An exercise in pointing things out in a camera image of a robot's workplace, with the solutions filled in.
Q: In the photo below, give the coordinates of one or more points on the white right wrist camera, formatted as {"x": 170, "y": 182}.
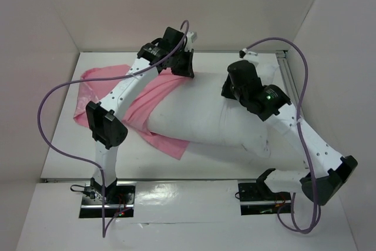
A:
{"x": 250, "y": 56}

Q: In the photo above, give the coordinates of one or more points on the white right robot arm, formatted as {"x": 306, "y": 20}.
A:
{"x": 327, "y": 169}

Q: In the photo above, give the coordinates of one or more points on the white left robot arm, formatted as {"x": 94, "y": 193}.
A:
{"x": 174, "y": 51}

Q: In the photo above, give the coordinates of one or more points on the aluminium frame rail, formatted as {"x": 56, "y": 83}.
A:
{"x": 286, "y": 75}

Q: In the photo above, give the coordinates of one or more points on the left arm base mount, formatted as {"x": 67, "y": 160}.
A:
{"x": 120, "y": 202}

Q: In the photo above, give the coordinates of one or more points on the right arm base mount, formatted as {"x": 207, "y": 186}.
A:
{"x": 254, "y": 201}

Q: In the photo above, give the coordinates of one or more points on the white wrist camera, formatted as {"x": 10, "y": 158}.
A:
{"x": 250, "y": 56}
{"x": 190, "y": 39}

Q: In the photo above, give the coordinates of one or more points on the pink satin pillowcase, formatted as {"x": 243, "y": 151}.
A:
{"x": 139, "y": 112}

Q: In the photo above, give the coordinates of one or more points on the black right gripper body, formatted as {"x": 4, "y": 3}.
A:
{"x": 228, "y": 91}

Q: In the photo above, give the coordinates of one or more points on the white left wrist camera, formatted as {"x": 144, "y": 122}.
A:
{"x": 190, "y": 39}

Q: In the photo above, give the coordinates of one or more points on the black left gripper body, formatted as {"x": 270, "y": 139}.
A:
{"x": 175, "y": 54}

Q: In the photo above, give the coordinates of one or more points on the white pillow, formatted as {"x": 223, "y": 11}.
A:
{"x": 196, "y": 112}

